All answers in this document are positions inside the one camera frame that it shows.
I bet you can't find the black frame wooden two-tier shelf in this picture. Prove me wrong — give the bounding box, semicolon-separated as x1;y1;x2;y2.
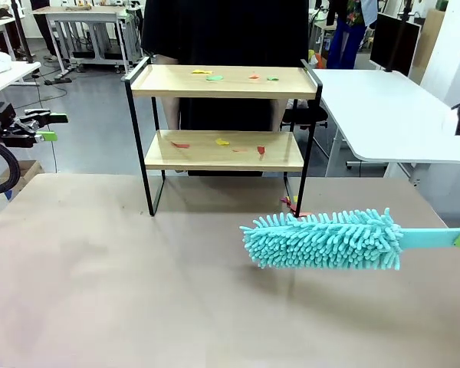
121;55;324;219

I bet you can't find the small white desk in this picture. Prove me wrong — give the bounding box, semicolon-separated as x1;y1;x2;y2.
0;60;42;97

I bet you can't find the black monitor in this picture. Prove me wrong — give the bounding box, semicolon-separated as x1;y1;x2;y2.
370;11;422;77

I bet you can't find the black stand pole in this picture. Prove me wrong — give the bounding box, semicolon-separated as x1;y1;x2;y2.
11;0;38;64

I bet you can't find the thick black arm hose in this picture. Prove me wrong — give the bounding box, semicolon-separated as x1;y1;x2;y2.
0;136;22;195

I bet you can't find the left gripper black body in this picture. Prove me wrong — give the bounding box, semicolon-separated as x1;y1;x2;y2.
0;101;35;149

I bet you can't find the large white desk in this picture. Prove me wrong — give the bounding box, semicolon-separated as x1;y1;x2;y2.
312;68;460;187

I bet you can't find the person in black shirt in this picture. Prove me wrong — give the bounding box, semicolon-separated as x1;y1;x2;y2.
140;0;311;177

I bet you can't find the wood-top grey frame table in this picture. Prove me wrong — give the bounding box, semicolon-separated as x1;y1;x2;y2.
32;4;139;76

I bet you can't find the yellow red bag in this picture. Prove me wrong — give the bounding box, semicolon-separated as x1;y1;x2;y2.
308;48;329;70

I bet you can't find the black office chair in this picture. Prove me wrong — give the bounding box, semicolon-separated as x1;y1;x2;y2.
279;99;329;133

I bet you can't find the bystander in blue trousers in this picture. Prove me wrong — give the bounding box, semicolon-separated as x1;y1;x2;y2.
325;0;379;70

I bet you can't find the open cardboard box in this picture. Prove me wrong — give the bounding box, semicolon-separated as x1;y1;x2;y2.
0;159;45;192

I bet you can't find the bystander in black trousers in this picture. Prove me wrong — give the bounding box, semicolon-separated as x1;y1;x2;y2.
29;0;62;62

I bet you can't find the person's right forearm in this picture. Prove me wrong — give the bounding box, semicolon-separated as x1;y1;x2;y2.
155;53;181;130

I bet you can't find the brown cardboard panel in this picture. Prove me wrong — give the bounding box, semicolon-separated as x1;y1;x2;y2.
409;8;440;77

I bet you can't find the teal microfibre duster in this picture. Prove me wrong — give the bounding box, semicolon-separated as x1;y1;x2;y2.
239;208;460;271

